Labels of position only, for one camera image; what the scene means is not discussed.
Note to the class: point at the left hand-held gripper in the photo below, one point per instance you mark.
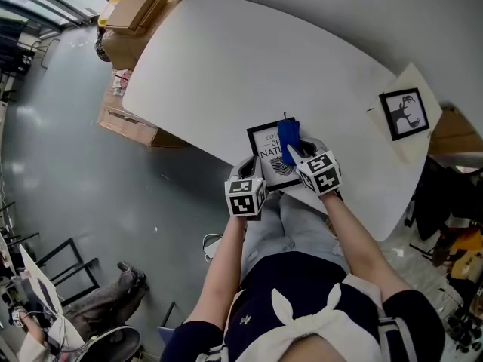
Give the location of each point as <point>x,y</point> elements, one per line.
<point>243,198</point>

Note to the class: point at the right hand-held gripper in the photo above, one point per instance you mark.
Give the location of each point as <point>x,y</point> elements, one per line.
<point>320,173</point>

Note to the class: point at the blue cloth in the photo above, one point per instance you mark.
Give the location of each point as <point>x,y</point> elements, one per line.
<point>288,138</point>

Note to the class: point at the black framed nature print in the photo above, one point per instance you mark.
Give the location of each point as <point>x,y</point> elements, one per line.
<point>266,145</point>

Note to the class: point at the person's left forearm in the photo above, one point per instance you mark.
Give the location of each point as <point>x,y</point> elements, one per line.
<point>220,270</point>

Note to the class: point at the person's right forearm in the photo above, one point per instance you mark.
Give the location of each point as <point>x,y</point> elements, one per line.
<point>362,247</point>

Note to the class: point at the light jeans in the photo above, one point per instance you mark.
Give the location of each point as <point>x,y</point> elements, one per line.
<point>298,228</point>

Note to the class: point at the white power strip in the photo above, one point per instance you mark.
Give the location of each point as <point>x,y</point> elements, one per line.
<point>212,247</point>

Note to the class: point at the white table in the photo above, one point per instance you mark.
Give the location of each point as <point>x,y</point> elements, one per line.
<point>226,70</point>

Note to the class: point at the navy top with white bow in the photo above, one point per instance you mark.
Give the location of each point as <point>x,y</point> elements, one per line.
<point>302,277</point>

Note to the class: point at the cream paper sheet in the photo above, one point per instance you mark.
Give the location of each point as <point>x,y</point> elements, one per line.
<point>409,79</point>

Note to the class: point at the taped cardboard box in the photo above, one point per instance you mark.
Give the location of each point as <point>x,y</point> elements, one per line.
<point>124,126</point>

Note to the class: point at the black office chair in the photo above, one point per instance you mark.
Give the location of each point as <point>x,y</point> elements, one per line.
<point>441,198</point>

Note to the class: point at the flat cardboard sheet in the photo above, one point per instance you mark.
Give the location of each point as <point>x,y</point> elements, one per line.
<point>456,134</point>

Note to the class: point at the crumpled plastic wrappers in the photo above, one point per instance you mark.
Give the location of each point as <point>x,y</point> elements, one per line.
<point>120,81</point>

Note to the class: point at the large brown cardboard box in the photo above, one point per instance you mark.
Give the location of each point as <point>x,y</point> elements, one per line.
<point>124,47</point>

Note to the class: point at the blue chair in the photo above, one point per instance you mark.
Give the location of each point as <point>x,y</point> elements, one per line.
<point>166,334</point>

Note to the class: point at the orange bag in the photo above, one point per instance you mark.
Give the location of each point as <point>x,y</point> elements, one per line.
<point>466,255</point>

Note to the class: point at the black rubbish bag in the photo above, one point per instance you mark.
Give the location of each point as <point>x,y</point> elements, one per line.
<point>101,47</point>

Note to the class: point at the flat cardboard box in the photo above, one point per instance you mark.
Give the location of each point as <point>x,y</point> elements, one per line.
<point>132,8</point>

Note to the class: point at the yellow plastic bin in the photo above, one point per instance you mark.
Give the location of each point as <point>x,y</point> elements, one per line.
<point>107,10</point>

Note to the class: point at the black round stool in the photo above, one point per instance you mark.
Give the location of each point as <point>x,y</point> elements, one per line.
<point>113,343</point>

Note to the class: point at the white desk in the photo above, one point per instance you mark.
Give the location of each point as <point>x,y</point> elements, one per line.
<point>35,277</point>

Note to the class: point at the black framed deer picture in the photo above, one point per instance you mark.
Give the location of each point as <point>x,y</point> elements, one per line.
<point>403,113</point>

